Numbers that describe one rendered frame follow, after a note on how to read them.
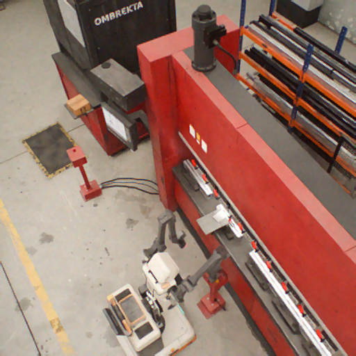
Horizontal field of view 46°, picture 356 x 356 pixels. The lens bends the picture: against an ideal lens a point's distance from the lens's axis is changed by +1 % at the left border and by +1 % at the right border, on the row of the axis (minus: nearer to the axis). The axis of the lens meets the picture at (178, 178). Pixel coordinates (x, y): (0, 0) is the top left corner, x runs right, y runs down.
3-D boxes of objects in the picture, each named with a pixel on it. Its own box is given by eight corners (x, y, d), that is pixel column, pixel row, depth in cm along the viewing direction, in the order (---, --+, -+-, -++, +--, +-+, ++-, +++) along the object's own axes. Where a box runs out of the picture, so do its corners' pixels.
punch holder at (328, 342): (317, 336, 307) (322, 329, 294) (327, 330, 309) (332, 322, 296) (332, 355, 299) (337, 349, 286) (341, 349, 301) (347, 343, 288)
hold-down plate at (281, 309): (271, 300, 354) (271, 300, 352) (276, 297, 356) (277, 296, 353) (293, 333, 338) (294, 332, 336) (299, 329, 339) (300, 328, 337)
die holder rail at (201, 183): (183, 166, 446) (183, 160, 438) (188, 164, 447) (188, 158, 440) (207, 199, 419) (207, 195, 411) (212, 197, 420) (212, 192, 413)
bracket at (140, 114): (122, 121, 454) (122, 117, 448) (142, 113, 460) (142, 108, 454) (138, 145, 432) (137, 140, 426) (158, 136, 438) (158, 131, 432)
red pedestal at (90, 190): (78, 191, 541) (61, 149, 474) (96, 183, 547) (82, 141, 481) (84, 202, 530) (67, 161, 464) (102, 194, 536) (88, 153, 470)
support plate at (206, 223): (195, 220, 392) (195, 220, 391) (220, 208, 398) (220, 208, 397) (205, 235, 382) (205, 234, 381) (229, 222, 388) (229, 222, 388)
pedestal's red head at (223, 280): (201, 275, 394) (201, 267, 379) (214, 265, 399) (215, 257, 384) (214, 292, 384) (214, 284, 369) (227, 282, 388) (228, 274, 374)
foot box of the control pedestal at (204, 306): (195, 304, 444) (195, 300, 435) (214, 291, 452) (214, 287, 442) (206, 320, 434) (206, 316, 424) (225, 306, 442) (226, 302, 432)
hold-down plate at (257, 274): (245, 263, 376) (245, 261, 374) (249, 260, 378) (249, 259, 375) (264, 290, 360) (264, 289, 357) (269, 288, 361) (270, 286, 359)
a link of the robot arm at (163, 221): (155, 213, 321) (162, 222, 316) (170, 206, 327) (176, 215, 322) (152, 245, 355) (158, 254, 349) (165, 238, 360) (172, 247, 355)
